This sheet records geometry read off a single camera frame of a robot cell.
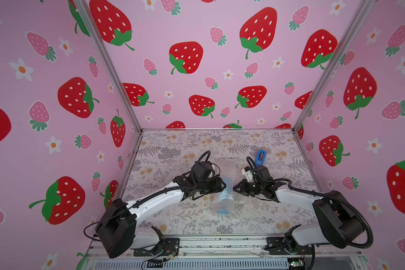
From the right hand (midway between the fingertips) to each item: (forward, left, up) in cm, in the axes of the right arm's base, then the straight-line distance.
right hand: (230, 191), depth 85 cm
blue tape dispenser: (+24, -18, -2) cm, 31 cm away
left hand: (-1, +4, +7) cm, 8 cm away
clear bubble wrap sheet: (-7, +3, 0) cm, 8 cm away
